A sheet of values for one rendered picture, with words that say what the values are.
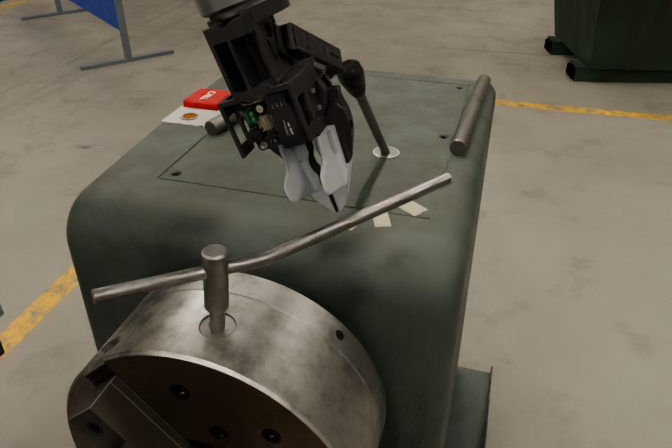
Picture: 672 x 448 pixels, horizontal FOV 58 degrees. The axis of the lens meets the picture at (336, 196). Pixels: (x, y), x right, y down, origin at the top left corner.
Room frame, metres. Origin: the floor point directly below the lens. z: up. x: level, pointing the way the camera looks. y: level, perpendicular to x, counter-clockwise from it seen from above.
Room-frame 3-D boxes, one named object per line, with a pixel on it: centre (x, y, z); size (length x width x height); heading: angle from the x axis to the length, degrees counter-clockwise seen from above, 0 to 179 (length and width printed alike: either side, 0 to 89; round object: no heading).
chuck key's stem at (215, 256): (0.41, 0.11, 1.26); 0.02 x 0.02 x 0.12
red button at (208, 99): (0.92, 0.21, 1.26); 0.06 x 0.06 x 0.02; 74
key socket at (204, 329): (0.41, 0.11, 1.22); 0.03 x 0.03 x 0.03
